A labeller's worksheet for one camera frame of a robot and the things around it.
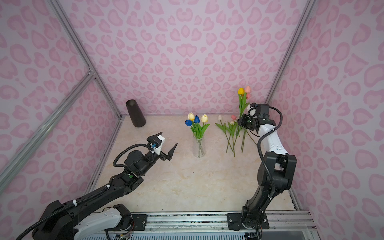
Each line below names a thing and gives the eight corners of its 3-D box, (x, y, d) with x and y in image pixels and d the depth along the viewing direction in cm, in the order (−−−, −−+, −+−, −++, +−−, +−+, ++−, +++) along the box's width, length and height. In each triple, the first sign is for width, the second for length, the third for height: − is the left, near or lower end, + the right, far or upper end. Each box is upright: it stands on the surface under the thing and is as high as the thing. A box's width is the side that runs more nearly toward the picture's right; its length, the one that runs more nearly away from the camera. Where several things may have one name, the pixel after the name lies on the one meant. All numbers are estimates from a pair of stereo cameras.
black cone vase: (133, 127, 116) (123, 107, 100) (136, 118, 122) (127, 99, 106) (144, 127, 116) (135, 107, 100) (146, 118, 122) (139, 99, 106)
